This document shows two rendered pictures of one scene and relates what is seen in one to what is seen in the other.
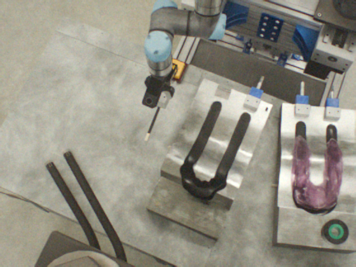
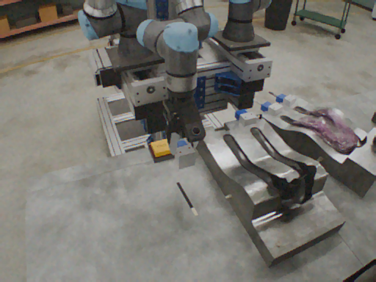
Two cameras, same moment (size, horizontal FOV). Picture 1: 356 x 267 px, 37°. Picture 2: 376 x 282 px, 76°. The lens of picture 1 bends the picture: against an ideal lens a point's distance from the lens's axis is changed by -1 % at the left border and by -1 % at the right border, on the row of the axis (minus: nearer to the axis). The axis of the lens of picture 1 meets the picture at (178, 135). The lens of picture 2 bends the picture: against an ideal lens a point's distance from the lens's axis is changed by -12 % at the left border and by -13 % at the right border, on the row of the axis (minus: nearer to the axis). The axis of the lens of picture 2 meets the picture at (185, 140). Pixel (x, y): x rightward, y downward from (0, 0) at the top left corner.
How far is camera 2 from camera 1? 1.25 m
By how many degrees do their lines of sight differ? 39
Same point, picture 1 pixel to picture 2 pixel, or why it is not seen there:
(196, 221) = (319, 225)
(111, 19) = not seen: hidden behind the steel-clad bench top
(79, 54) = (64, 195)
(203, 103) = (217, 142)
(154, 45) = (182, 27)
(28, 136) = not seen: outside the picture
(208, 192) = (299, 196)
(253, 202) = not seen: hidden behind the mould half
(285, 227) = (366, 164)
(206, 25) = (203, 16)
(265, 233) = (350, 194)
